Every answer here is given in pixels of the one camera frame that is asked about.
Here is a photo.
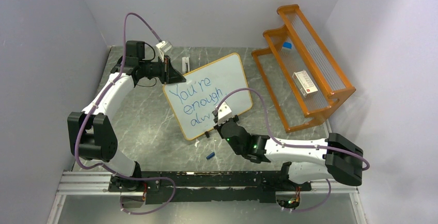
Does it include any blue-capped item on shelf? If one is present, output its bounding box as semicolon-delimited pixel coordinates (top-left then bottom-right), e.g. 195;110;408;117
282;42;293;50

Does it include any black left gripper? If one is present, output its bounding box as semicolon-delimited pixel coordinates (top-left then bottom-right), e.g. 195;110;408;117
140;55;186;85

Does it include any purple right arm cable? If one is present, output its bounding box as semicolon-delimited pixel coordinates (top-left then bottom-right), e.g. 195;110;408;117
213;87;371;214

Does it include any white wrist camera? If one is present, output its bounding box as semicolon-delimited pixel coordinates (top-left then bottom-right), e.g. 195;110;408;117
155;41;172;62
212;102;233;125

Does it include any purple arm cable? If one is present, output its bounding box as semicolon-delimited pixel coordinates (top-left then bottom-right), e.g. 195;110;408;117
73;12;177;216
213;87;371;214

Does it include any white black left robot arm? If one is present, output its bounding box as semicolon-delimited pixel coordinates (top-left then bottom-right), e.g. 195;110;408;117
67;40;186;191

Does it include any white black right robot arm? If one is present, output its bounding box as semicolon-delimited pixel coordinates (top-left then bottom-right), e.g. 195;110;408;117
214;117;364;190

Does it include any yellow-framed whiteboard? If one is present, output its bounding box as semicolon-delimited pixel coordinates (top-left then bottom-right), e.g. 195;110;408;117
163;53;253;140

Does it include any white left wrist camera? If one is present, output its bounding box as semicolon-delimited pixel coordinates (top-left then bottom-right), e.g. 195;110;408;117
155;41;172;62

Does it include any white red box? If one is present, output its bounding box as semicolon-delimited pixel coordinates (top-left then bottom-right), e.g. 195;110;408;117
292;70;318;98

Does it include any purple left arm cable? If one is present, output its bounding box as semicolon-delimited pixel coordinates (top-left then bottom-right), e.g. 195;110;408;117
73;12;177;216

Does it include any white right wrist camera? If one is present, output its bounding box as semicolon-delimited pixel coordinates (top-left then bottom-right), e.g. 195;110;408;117
212;102;233;125

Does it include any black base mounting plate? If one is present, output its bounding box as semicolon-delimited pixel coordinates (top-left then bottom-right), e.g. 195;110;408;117
107;171;311;204

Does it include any blue marker cap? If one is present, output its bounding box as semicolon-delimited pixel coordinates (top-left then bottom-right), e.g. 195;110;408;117
206;152;215;160

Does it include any white whiteboard eraser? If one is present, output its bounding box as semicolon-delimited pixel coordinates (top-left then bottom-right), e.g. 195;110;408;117
182;57;191;74

